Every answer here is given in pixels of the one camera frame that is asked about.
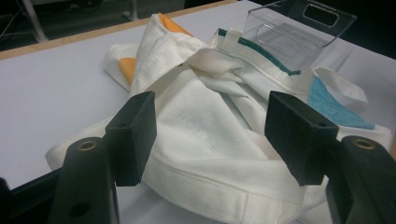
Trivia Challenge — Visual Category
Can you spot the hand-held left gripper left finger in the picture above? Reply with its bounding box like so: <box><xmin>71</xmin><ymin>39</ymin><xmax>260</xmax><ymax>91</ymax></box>
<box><xmin>105</xmin><ymin>91</ymin><xmax>158</xmax><ymax>188</ymax></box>

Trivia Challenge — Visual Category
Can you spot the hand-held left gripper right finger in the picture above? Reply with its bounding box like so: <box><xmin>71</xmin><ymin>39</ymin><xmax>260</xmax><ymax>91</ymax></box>
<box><xmin>263</xmin><ymin>90</ymin><xmax>340</xmax><ymax>188</ymax></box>

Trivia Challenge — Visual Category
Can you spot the white colour-patch tote bag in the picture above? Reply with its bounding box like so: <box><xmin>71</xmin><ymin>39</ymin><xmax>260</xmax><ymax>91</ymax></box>
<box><xmin>45</xmin><ymin>12</ymin><xmax>393</xmax><ymax>224</ymax></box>

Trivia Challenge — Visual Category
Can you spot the clear plastic box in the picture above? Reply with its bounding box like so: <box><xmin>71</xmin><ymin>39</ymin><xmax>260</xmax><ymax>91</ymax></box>
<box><xmin>242</xmin><ymin>0</ymin><xmax>359</xmax><ymax>73</ymax></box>

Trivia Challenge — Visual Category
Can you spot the white metal stand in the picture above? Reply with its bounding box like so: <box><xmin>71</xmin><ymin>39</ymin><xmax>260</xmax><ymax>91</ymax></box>
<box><xmin>18</xmin><ymin>0</ymin><xmax>140</xmax><ymax>44</ymax></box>

